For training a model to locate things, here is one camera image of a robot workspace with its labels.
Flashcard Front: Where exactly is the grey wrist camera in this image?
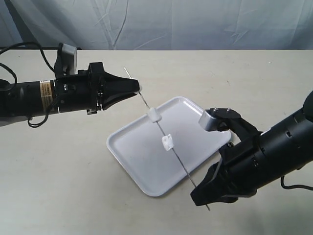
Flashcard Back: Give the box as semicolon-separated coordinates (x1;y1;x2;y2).
54;43;77;77
198;107;260;145

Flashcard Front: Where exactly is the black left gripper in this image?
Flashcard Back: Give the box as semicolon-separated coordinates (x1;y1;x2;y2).
55;62;141;115

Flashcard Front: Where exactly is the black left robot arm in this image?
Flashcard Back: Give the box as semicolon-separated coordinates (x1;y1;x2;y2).
0;62;140;126

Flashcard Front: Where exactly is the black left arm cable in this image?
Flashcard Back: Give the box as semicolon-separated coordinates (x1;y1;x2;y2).
0;42;62;128

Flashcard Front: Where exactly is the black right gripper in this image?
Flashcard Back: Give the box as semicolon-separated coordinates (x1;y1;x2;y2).
190;133;263;206

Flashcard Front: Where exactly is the white marshmallow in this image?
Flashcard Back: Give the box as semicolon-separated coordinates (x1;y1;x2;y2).
147;107;162;123
161;134;174;151

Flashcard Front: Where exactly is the white rectangular plastic tray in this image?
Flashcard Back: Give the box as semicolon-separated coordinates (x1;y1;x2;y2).
107;96;231;197

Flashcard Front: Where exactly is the grey-blue backdrop cloth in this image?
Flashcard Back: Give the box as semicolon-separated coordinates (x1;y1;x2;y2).
0;0;313;50

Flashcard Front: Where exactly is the black bar behind table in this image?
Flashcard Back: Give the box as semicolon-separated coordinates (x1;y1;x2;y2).
0;46;82;51

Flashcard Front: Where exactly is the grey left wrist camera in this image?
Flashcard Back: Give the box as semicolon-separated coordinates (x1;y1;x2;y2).
54;43;77;77

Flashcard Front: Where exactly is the thin metal skewer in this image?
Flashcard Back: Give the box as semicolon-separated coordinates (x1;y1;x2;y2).
123;67;211;211

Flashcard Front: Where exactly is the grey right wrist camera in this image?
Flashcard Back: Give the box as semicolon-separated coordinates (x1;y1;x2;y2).
198;107;260;145

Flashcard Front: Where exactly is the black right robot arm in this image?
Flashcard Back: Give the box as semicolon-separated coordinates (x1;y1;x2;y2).
190;94;313;206

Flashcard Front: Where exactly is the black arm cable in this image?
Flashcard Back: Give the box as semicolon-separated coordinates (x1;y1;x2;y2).
0;42;62;128
280;175;313;190

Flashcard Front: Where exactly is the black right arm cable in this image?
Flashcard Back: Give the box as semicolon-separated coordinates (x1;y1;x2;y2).
280;175;313;190

